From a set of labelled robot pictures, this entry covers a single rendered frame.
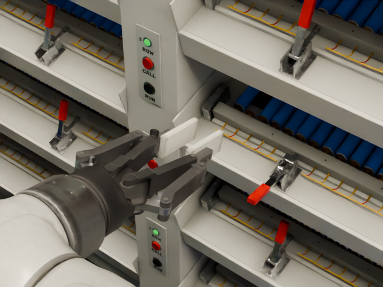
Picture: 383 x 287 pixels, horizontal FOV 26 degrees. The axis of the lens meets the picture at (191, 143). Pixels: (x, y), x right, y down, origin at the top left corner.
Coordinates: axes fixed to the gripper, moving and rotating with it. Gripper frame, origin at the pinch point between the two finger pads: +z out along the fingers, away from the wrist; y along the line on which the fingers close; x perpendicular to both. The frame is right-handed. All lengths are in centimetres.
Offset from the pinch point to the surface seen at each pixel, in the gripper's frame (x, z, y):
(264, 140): 4.4, 14.9, -2.4
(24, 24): 4.8, 15.7, 43.7
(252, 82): -6.9, 7.7, -2.5
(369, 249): 9.9, 11.2, -21.6
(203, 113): 4.5, 14.5, 7.5
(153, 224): 28.7, 16.4, 14.1
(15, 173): 42, 25, 53
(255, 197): 6.6, 5.2, -7.5
